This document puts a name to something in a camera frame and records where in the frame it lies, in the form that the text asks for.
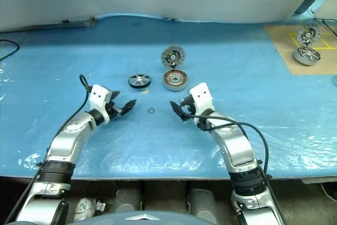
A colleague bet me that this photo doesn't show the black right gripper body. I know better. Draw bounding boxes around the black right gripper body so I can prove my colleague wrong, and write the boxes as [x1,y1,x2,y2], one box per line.
[182,100,197,116]

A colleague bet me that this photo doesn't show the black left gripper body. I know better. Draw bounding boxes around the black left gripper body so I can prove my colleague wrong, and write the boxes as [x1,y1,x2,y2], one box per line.
[105,99,125,122]

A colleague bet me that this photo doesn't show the spoked silver motor rotor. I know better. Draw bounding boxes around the spoked silver motor rotor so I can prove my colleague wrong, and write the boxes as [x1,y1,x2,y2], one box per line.
[127,73,152,89]

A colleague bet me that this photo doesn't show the silver motor housing copper windings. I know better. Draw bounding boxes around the silver motor housing copper windings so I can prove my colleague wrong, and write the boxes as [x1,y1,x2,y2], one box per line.
[162,69,189,92]

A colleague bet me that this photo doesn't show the round silver motor cover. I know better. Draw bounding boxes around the round silver motor cover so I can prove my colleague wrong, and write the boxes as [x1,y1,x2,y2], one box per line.
[161,45,186,70]
[297,24,321,47]

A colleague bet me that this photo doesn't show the assembled silver motor housing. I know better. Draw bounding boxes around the assembled silver motor housing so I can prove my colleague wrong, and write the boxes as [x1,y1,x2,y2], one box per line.
[293,46,322,66]

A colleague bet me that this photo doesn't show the blue plastic table sheet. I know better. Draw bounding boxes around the blue plastic table sheet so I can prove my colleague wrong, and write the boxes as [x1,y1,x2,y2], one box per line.
[0,12,337,181]

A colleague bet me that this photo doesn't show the grey power strip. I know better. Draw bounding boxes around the grey power strip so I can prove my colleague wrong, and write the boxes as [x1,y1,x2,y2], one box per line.
[61,15,97,26]

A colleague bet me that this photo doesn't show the grey rounded cylinder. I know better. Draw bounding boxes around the grey rounded cylinder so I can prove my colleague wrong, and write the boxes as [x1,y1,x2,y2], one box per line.
[189,187,220,218]
[115,187,144,213]

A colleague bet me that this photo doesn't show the white plastic part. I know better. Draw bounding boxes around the white plastic part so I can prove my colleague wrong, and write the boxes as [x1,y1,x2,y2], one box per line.
[74,197,106,222]

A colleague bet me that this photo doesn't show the grey robot torso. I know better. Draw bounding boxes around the grey robot torso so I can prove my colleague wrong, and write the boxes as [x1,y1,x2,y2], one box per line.
[64,210,236,225]

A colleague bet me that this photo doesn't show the brown cardboard sheet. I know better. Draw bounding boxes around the brown cardboard sheet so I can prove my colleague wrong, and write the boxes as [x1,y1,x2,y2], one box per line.
[264,21,337,76]

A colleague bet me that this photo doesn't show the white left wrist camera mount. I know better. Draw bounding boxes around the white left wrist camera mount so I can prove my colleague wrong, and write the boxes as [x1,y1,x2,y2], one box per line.
[88,84,113,126]

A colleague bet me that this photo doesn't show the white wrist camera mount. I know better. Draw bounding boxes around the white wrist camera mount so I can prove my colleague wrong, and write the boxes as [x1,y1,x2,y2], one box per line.
[88,84,113,126]
[189,82,215,129]

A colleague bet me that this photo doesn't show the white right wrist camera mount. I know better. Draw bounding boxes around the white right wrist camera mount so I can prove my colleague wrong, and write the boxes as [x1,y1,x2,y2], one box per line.
[189,82,215,129]

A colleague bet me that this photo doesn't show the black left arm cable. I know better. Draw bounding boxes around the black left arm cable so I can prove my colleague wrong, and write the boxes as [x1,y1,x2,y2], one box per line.
[4,74,90,224]

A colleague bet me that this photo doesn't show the thin black cable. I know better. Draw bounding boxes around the thin black cable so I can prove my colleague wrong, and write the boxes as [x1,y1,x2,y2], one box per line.
[313,17,337,42]
[0,39,21,62]

